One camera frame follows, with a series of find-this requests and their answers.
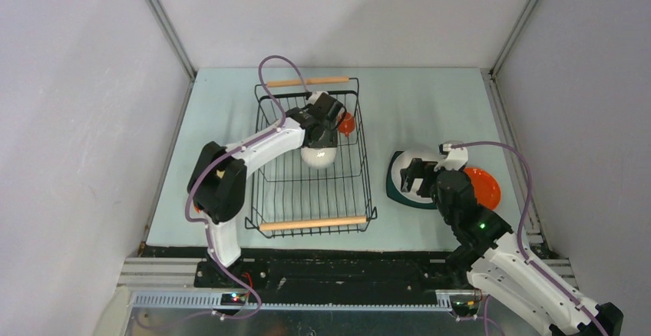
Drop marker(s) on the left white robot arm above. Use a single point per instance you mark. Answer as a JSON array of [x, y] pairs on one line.
[[217, 187]]

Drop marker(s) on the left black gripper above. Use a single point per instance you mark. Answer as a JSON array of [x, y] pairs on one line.
[[329, 139]]

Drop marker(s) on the white pink fluted plate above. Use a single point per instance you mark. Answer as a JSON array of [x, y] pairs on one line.
[[432, 155]]

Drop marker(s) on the black wire dish rack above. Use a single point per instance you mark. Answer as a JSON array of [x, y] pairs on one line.
[[291, 199]]

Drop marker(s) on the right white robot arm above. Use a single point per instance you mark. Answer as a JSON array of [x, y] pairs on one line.
[[493, 260]]

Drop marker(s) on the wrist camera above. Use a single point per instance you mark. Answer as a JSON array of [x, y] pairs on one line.
[[452, 157], [319, 98]]

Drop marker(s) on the small orange ceramic cup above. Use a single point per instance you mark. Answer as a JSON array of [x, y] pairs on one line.
[[346, 124]]

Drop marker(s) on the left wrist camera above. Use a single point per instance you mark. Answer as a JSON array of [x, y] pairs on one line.
[[319, 98]]

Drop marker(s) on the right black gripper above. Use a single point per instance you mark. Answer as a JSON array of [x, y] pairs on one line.
[[418, 169]]

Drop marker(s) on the white ceramic bowl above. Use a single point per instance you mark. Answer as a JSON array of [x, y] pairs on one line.
[[318, 158]]

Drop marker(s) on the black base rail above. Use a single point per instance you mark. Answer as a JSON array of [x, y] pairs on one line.
[[311, 277]]

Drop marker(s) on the orange round plate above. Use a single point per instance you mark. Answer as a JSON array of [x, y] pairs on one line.
[[486, 188]]

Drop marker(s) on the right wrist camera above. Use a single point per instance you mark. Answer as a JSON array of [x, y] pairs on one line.
[[452, 157]]

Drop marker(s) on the teal square plate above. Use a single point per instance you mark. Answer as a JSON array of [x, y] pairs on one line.
[[391, 187]]

